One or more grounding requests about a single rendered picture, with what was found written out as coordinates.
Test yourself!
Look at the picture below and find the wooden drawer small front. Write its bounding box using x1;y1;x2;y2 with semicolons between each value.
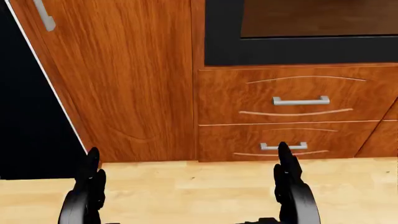
198;120;381;162

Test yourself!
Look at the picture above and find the tall wooden cabinet door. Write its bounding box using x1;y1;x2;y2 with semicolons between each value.
8;0;197;163

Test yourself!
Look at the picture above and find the silver handle long drawer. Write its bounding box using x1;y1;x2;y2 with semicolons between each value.
272;95;331;106

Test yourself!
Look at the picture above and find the silver door handle bar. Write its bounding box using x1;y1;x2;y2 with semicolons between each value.
32;0;57;32

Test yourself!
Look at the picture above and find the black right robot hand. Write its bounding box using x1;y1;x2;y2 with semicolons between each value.
272;141;322;224

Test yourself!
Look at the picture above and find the wooden drawer large front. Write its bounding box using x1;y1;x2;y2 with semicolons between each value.
197;65;398;126

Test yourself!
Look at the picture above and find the silver handle short drawer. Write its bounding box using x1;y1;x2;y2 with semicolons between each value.
259;141;308;151

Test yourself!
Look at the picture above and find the wooden side cabinet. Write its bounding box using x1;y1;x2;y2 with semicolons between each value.
354;97;398;159

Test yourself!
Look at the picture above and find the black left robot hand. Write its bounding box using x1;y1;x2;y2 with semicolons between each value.
57;146;107;224

